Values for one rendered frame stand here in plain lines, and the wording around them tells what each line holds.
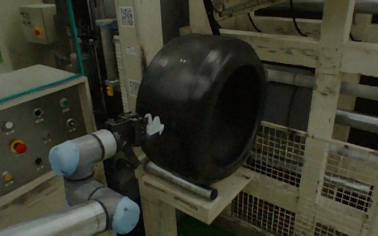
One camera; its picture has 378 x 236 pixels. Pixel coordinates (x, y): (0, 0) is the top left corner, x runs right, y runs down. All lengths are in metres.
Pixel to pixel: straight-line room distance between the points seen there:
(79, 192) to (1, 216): 0.65
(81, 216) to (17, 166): 0.76
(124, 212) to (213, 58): 0.55
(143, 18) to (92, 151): 0.63
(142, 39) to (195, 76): 0.36
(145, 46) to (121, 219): 0.74
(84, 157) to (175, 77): 0.39
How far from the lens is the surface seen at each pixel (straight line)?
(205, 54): 1.01
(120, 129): 0.85
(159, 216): 1.66
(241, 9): 1.41
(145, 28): 1.26
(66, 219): 0.67
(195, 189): 1.23
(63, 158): 0.76
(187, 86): 0.96
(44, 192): 1.47
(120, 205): 0.72
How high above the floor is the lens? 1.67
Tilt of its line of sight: 25 degrees down
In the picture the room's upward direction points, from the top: 3 degrees counter-clockwise
